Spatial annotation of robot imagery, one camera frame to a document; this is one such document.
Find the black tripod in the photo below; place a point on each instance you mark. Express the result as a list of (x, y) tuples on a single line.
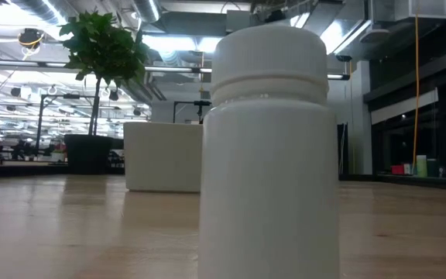
[(200, 110)]

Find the white pill bottle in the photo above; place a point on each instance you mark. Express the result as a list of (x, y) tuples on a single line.
[(269, 162)]

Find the long ceiling light tube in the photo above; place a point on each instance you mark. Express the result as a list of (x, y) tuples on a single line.
[(169, 69)]

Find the silver ventilation duct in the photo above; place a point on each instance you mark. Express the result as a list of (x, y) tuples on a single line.
[(145, 9)]

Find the translucent grey plastic basket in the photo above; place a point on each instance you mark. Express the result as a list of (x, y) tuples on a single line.
[(161, 155)]

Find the red box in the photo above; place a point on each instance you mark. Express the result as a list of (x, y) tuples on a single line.
[(397, 169)]

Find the green potted plant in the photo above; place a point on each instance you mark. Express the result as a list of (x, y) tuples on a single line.
[(103, 50)]

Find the dark green cup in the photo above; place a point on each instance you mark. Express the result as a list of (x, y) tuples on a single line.
[(433, 168)]

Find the light green cup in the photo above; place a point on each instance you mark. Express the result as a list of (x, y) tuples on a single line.
[(421, 166)]

